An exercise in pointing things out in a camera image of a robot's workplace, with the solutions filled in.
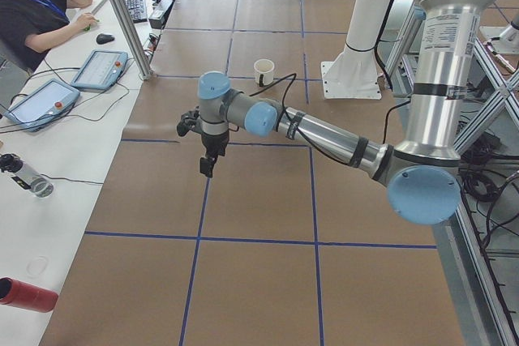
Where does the red bottle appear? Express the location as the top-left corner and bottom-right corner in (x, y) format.
(1, 277), (58, 313)

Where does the aluminium frame post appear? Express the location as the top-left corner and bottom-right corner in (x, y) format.
(110, 0), (152, 80)

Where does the far blue teach pendant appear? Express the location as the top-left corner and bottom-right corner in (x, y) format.
(70, 49), (129, 91)

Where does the blue teach pendant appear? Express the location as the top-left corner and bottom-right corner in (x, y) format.
(4, 79), (80, 131)
(70, 49), (129, 91)

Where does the black computer mouse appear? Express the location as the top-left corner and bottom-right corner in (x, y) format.
(96, 33), (115, 45)

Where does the white camera stand post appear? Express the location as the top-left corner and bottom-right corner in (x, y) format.
(321, 0), (391, 100)

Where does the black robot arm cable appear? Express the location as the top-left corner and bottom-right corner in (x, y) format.
(255, 0), (414, 169)

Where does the aluminium side rail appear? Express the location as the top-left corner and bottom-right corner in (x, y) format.
(435, 48), (518, 345)

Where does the clear water bottle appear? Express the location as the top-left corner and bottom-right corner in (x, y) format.
(1, 153), (54, 198)

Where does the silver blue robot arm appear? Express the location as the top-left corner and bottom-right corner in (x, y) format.
(195, 0), (495, 224)

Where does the white smiley face mug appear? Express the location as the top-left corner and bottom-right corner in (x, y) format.
(253, 58), (275, 87)

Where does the near blue teach pendant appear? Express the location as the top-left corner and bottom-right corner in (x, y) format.
(4, 79), (80, 131)

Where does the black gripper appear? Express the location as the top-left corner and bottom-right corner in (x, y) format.
(199, 133), (228, 177)

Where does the green object on desk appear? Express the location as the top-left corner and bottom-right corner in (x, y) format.
(84, 19), (101, 32)

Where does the seated person in black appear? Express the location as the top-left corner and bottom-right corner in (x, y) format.
(1, 0), (96, 71)

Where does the black keyboard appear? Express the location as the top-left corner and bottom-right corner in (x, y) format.
(123, 0), (148, 23)

